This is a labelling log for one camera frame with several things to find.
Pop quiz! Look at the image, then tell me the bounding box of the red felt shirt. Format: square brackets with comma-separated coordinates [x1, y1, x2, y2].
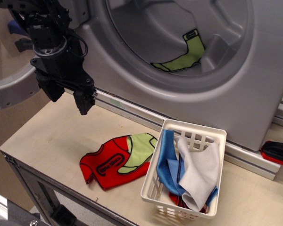
[80, 135, 150, 190]

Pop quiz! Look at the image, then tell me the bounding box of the blue felt cloth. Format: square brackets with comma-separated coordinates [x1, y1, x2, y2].
[157, 129, 218, 206]

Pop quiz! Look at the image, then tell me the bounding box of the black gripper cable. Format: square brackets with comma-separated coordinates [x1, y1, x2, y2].
[67, 29, 89, 62]

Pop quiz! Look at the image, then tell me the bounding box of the red black clamp tool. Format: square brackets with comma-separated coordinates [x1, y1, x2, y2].
[260, 141, 283, 165]

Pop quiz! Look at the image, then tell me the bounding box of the white felt cloth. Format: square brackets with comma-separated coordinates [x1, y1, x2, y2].
[175, 137, 220, 212]

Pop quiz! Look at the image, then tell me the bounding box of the blue object behind door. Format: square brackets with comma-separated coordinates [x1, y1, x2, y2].
[7, 20, 28, 37]

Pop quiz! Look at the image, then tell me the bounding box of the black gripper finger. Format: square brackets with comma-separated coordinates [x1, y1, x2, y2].
[37, 76, 65, 102]
[73, 90, 96, 115]

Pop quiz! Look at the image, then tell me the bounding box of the green felt sock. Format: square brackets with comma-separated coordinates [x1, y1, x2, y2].
[150, 29, 205, 73]
[117, 133, 158, 175]

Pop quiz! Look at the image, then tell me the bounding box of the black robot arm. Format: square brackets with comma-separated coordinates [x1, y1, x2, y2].
[0, 0, 97, 115]

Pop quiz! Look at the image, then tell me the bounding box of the grey toy washing machine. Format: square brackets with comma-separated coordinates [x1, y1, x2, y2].
[70, 0, 283, 150]

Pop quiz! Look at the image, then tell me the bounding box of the white plastic laundry basket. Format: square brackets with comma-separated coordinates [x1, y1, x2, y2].
[141, 120, 227, 219]

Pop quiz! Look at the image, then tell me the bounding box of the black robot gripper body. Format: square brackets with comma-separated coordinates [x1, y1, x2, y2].
[31, 35, 96, 92]

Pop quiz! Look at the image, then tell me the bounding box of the aluminium extrusion rail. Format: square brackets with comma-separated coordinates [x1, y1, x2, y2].
[96, 91, 281, 180]

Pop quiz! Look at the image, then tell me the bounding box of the metal table frame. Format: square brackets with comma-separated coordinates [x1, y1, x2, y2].
[1, 151, 136, 226]

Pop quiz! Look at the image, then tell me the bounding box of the round grey washer door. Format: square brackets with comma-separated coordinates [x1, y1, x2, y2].
[0, 8, 40, 110]

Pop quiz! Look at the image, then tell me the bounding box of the red cloth in basket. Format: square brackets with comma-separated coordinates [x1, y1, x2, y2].
[169, 192, 208, 213]

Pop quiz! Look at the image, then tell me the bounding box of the green felt sock on table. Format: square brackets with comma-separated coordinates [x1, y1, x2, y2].
[117, 133, 158, 175]

